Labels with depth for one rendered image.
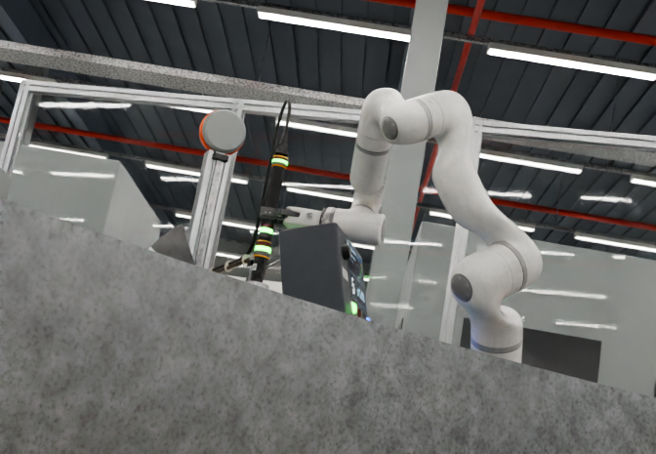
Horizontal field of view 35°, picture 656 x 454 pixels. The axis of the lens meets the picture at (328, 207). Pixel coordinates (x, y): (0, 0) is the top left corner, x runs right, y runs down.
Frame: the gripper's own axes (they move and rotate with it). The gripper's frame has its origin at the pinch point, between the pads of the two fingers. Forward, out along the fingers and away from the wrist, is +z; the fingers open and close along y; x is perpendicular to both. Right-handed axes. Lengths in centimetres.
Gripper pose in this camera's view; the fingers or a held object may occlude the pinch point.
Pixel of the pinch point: (269, 215)
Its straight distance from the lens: 276.4
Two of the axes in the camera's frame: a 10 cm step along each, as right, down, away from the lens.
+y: 2.0, 2.8, 9.4
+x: 1.8, -9.5, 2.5
